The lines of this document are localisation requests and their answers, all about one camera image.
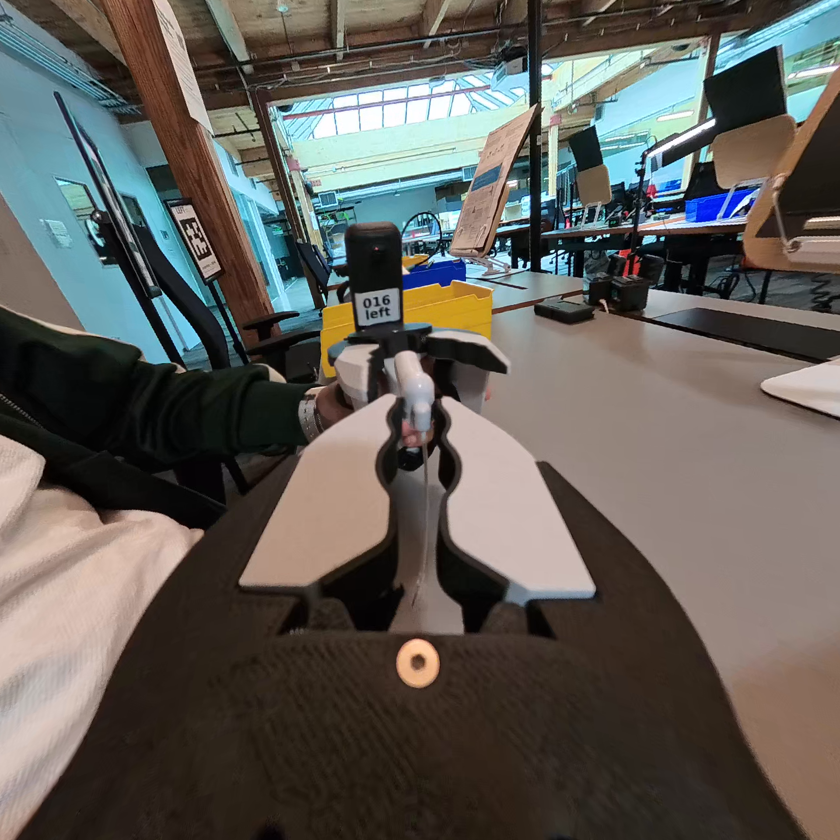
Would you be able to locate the white stand base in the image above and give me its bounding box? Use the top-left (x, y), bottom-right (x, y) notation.
top-left (761, 357), bottom-right (840, 419)

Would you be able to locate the person's left forearm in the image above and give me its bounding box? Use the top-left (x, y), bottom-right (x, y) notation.
top-left (0, 307), bottom-right (309, 460)

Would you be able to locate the black charging dock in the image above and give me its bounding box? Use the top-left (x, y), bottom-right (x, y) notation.
top-left (583, 252), bottom-right (665, 313)

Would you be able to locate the black framed display panel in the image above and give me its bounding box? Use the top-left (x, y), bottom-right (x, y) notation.
top-left (54, 92), bottom-right (188, 368)

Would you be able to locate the silver wristwatch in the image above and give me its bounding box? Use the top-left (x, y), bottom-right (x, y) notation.
top-left (298, 390), bottom-right (326, 444)

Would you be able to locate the wooden pillar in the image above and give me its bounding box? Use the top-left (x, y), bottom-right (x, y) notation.
top-left (98, 0), bottom-right (277, 329)

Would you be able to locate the black board with wooden back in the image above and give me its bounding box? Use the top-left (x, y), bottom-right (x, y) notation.
top-left (743, 66), bottom-right (840, 275)

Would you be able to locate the white paper notice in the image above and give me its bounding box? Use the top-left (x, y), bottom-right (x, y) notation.
top-left (154, 0), bottom-right (214, 132)

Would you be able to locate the grey desk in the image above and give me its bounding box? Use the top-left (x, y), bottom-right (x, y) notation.
top-left (390, 270), bottom-right (840, 840)

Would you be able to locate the black rectangular case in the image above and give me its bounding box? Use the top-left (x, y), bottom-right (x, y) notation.
top-left (533, 298), bottom-right (596, 324)

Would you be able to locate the blue plastic bin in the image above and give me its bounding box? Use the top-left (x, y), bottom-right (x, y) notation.
top-left (402, 258), bottom-right (467, 291)
top-left (686, 187), bottom-right (759, 221)

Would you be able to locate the black desk mat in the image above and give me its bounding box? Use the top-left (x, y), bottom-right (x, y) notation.
top-left (650, 307), bottom-right (840, 364)

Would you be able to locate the yellow plastic bin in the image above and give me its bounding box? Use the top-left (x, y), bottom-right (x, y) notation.
top-left (320, 281), bottom-right (494, 378)

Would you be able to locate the framed marker poster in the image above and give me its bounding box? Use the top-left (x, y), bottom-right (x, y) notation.
top-left (164, 198), bottom-right (226, 284)

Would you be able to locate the black metal pole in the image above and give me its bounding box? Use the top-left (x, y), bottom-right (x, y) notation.
top-left (525, 0), bottom-right (546, 273)

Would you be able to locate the person's left hand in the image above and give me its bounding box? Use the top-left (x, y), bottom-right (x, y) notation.
top-left (314, 382), bottom-right (358, 431)

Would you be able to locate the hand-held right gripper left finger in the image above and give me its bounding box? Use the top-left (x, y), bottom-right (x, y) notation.
top-left (238, 392), bottom-right (401, 630)

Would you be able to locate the brown cardboard sign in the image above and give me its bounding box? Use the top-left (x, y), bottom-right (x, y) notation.
top-left (449, 105), bottom-right (542, 260)

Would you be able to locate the person's white shirt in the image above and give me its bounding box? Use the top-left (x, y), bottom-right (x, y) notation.
top-left (0, 433), bottom-right (204, 834)

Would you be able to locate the small white plastic part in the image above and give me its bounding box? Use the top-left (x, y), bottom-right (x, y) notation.
top-left (392, 351), bottom-right (437, 608)

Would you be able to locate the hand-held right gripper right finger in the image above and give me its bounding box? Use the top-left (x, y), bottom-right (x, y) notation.
top-left (436, 395), bottom-right (598, 631)

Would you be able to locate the person's dark green jacket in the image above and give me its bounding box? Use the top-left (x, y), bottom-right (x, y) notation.
top-left (0, 394), bottom-right (227, 529)

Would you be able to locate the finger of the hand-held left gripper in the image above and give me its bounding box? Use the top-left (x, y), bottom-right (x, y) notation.
top-left (326, 340), bottom-right (385, 411)
top-left (425, 330), bottom-right (513, 417)

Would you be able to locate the cardboard backed board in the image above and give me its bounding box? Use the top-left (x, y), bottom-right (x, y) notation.
top-left (705, 46), bottom-right (798, 191)

